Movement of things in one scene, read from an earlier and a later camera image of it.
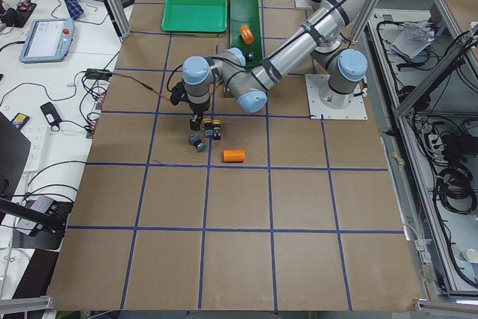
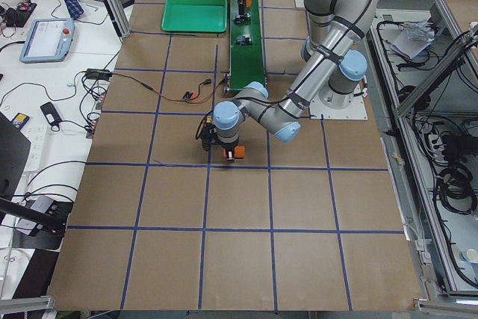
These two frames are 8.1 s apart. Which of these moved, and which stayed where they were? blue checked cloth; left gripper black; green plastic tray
Moved: left gripper black
Stayed: green plastic tray; blue checked cloth
